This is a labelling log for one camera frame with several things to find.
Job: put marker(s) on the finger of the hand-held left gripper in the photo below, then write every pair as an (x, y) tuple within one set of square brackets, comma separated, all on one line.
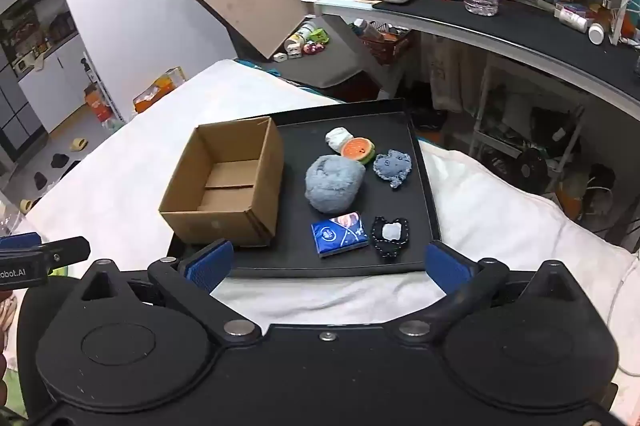
[(67, 250), (20, 241)]

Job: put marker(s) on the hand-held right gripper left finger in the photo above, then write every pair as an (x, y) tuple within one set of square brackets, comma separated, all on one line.
[(210, 263)]

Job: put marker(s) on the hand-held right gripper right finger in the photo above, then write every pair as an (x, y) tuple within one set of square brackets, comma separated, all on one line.
[(447, 268)]

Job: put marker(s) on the brown cardboard box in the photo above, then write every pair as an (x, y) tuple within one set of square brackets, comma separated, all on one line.
[(210, 226)]

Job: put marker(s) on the blue denim plush toy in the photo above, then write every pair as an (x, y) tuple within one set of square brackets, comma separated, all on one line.
[(392, 166)]

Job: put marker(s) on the blue tissue packet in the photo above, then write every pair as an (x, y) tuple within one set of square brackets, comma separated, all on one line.
[(335, 236)]

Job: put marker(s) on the grey fluffy plush ball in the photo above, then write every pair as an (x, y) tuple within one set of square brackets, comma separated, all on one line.
[(332, 183)]

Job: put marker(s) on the black tray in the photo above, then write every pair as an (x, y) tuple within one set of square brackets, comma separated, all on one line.
[(295, 146)]

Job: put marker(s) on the orange green plush toy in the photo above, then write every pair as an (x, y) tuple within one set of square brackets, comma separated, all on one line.
[(356, 149)]

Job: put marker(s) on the white sock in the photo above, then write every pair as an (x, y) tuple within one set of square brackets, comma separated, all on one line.
[(337, 137)]

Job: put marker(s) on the yellow slipper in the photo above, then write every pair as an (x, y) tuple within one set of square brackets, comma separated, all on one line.
[(25, 205), (78, 144)]

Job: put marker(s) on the black slipper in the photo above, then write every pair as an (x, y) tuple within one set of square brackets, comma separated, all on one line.
[(40, 180), (58, 160)]

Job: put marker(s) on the white blanket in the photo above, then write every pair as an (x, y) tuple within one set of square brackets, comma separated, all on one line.
[(125, 181)]

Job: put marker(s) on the black fan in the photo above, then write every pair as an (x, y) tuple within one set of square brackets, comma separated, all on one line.
[(531, 170)]

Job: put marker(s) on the orange bag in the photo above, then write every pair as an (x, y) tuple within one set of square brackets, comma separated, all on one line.
[(98, 103)]

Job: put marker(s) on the white cabinet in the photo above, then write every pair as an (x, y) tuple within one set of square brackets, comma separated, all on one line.
[(55, 81)]

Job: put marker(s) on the orange cardboard box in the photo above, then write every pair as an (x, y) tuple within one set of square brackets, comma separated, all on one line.
[(160, 91)]

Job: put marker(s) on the white power adapter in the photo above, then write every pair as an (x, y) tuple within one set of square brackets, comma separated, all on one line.
[(286, 54)]

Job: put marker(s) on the red basket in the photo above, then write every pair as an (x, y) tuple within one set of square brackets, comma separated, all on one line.
[(387, 46)]

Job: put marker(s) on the grey bench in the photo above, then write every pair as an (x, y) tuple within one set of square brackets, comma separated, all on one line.
[(330, 61)]

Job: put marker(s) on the white desk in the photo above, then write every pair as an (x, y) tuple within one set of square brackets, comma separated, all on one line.
[(450, 31)]

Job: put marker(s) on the white milk can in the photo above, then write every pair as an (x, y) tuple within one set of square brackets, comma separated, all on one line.
[(299, 36)]

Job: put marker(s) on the small colourful toys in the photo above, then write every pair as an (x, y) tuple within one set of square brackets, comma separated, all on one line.
[(317, 42)]

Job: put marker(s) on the black desk mat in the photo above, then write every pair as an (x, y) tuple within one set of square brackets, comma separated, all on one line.
[(525, 26)]

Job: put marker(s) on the white pill bottle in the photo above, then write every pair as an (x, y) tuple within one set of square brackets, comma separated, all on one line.
[(596, 33)]

